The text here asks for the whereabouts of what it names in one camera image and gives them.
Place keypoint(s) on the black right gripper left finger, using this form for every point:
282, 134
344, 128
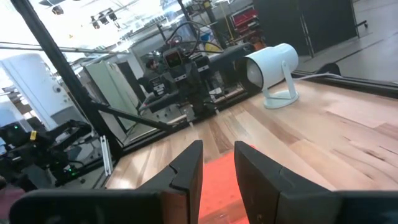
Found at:
186, 180

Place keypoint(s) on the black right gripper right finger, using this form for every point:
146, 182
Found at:
264, 186

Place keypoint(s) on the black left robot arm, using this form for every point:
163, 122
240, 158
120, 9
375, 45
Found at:
230, 56

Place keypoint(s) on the black background robot arm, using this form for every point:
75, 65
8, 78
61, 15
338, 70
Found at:
46, 140

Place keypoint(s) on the orange plastic box lid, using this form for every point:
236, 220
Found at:
217, 186

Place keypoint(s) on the person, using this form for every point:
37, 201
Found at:
151, 67

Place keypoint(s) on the pale green cabinet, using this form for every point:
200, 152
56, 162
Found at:
105, 87

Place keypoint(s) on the silver aluminium bar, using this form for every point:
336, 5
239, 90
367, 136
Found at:
106, 155

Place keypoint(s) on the red tool chest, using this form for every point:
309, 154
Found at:
245, 17

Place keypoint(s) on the black ceiling spotlight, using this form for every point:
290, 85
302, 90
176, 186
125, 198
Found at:
57, 10
95, 23
103, 19
112, 15

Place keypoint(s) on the dark partition panel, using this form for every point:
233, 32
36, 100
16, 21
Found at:
311, 25

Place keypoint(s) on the white pillar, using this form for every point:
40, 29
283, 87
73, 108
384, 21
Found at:
31, 90

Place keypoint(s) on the black aluminium table frame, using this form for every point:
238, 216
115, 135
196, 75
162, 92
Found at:
62, 74

